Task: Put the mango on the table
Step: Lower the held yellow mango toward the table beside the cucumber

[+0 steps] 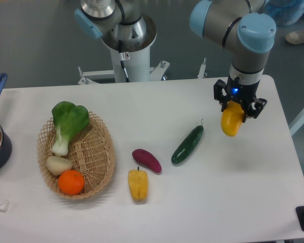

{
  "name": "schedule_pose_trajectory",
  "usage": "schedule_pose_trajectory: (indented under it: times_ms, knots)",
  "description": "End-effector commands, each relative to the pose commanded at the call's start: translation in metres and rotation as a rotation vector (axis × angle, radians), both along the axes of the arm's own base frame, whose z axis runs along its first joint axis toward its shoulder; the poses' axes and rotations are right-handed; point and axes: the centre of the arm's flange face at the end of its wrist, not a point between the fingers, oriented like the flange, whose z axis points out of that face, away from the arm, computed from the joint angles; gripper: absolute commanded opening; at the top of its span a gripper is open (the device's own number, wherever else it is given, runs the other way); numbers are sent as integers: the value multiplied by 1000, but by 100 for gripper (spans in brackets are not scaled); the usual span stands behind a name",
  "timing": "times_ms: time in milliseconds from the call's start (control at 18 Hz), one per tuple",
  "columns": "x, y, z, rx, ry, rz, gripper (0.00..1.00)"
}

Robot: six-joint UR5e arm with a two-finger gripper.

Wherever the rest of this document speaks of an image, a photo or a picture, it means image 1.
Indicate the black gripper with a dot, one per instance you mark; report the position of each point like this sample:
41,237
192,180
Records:
241,89

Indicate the yellow orange mango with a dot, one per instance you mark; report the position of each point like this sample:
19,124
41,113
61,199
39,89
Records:
232,118

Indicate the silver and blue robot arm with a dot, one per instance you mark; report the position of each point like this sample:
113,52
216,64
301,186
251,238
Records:
237,26

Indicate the green cucumber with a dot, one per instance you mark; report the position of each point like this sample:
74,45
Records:
188,145

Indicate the white shoe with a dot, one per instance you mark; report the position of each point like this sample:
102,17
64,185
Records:
295,37

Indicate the purple sweet potato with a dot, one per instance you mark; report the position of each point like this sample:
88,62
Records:
147,159

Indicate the yellow bell pepper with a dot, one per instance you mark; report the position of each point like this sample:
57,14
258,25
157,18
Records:
138,184

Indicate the woven wicker basket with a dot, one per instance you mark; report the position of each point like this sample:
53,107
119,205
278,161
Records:
91,152

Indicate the green bok choy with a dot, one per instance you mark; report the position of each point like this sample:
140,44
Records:
69,119

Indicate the orange fruit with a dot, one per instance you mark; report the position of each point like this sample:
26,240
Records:
71,182

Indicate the white potato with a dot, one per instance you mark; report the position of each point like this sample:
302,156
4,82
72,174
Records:
58,165

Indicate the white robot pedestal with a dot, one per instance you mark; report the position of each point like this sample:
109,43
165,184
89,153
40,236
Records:
129,47

